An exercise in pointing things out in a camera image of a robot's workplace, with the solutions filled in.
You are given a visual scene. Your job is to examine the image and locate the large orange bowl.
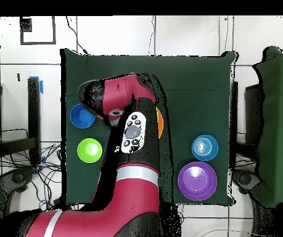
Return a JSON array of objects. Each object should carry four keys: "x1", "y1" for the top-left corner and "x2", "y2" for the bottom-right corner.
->
[{"x1": 155, "y1": 107, "x2": 165, "y2": 139}]

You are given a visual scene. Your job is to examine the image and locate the large purple bowl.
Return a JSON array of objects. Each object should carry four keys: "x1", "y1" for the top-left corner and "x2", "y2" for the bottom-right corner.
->
[{"x1": 177, "y1": 161, "x2": 218, "y2": 201}]

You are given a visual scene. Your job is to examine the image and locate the small green bowl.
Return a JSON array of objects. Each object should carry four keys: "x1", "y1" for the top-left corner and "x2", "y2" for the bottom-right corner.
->
[{"x1": 76, "y1": 138, "x2": 103, "y2": 164}]

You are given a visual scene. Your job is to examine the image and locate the dark blue bowl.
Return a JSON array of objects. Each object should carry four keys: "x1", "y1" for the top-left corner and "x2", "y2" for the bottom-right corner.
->
[{"x1": 69, "y1": 103, "x2": 96, "y2": 130}]

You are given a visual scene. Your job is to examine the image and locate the light blue bowl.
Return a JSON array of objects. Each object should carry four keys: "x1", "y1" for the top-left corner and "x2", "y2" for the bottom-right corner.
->
[{"x1": 191, "y1": 134, "x2": 219, "y2": 162}]

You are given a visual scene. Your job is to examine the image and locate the dark green table cloth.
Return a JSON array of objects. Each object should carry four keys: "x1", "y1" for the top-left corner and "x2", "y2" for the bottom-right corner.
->
[{"x1": 60, "y1": 48, "x2": 238, "y2": 206}]

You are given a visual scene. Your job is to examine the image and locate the grey wheeled base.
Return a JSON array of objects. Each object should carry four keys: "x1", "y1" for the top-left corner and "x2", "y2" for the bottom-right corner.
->
[{"x1": 231, "y1": 168, "x2": 262, "y2": 195}]

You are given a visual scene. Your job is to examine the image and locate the black wheeled base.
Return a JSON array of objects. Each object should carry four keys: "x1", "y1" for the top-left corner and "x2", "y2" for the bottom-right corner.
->
[{"x1": 0, "y1": 167, "x2": 36, "y2": 196}]

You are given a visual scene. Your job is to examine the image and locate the bundle of floor cables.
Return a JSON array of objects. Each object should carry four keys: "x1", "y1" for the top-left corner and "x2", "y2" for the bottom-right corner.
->
[{"x1": 0, "y1": 128, "x2": 65, "y2": 210}]

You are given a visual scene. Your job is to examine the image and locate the black post with blue tape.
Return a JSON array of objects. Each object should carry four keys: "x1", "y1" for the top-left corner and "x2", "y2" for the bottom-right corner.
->
[{"x1": 27, "y1": 76, "x2": 44, "y2": 165}]

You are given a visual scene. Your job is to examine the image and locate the thin black floor cable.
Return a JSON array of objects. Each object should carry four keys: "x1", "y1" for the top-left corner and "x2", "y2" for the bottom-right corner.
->
[{"x1": 65, "y1": 15, "x2": 89, "y2": 56}]

